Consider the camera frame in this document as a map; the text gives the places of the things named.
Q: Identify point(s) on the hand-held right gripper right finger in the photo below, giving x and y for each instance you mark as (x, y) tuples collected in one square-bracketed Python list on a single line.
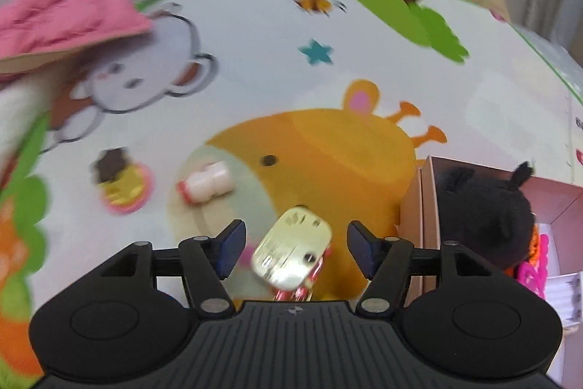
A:
[(362, 250)]

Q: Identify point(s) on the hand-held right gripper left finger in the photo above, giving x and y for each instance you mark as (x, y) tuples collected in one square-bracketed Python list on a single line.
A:
[(230, 250)]

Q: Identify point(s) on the shiny pale gold toy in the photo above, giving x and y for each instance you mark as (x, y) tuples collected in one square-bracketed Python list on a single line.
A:
[(291, 252)]

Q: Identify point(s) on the small white bottle red cap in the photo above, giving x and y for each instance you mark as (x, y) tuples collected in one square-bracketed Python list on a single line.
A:
[(207, 186)]

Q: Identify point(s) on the pink cardboard box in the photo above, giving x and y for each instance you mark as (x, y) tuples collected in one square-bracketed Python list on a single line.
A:
[(428, 197)]

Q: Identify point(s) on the black plush toy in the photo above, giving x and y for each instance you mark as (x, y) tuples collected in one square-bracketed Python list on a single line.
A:
[(478, 216)]

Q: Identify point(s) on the yellow toy with brown top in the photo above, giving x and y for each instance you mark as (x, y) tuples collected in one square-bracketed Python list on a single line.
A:
[(120, 184)]

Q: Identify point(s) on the printed cartoon play mat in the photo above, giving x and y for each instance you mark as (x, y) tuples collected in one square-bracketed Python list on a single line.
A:
[(296, 97)]

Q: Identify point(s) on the white fleece blanket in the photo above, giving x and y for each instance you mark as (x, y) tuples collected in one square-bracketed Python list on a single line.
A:
[(18, 120)]

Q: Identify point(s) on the pink padded jacket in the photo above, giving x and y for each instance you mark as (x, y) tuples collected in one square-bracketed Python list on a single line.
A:
[(59, 20)]

